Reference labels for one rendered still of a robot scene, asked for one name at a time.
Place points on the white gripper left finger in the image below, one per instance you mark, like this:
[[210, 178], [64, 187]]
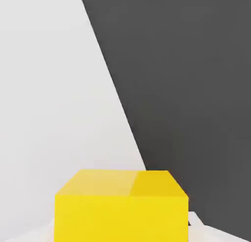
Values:
[[42, 234]]

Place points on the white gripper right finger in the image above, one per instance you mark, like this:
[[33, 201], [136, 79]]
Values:
[[205, 232]]

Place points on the small yellow cube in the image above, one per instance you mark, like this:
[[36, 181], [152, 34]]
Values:
[[121, 212]]

